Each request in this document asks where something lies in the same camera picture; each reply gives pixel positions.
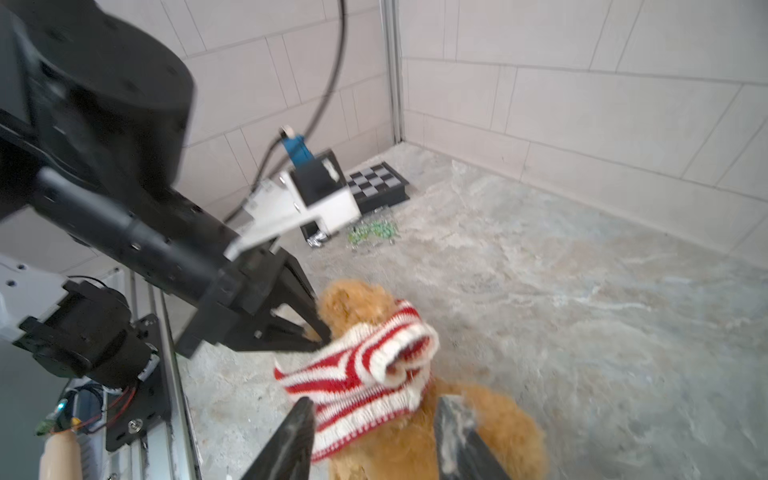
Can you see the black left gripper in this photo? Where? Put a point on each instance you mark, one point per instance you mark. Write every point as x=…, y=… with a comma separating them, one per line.
x=239, y=310

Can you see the knitted american flag sweater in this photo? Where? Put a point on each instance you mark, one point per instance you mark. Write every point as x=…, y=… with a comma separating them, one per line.
x=372, y=375

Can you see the clear bag of green bricks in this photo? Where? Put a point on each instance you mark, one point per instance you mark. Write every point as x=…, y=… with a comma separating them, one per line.
x=372, y=231

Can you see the tan plush teddy bear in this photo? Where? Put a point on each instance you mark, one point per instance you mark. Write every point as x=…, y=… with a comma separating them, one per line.
x=406, y=448

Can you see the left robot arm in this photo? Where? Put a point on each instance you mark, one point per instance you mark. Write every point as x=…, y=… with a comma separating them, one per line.
x=94, y=113

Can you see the beige cylindrical handle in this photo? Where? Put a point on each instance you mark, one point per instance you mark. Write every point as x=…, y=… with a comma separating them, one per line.
x=61, y=458

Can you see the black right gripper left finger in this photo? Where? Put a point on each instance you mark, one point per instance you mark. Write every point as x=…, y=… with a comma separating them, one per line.
x=287, y=455

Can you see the folded black white chessboard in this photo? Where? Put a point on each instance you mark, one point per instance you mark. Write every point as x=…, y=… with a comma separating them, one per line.
x=377, y=187

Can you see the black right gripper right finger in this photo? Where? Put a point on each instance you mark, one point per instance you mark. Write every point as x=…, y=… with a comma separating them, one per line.
x=461, y=453

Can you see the silver foil wrapped item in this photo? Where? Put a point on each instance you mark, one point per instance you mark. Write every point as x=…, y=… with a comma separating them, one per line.
x=317, y=240

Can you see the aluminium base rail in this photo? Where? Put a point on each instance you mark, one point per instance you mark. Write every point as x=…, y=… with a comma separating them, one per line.
x=151, y=438

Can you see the left green circuit board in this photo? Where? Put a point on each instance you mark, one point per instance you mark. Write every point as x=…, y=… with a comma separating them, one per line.
x=55, y=421

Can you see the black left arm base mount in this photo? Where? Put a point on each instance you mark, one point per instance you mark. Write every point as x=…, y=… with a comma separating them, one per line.
x=150, y=404

